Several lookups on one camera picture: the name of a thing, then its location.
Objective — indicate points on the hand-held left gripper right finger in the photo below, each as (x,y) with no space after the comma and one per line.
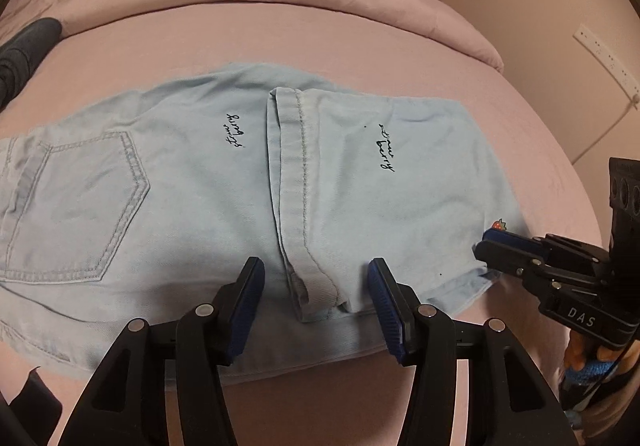
(387,311)

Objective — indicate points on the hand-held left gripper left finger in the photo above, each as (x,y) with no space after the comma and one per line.
(245,311)

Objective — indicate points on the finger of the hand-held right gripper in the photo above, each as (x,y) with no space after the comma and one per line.
(500,261)
(515,242)

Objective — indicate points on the light blue strawberry print pants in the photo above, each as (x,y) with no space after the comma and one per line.
(200,206)

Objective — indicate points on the person's right forearm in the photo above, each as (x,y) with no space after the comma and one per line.
(617,401)

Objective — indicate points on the white power strip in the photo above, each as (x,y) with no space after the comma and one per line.
(607,54)

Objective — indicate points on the folded dark jeans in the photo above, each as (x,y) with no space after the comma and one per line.
(25,54)

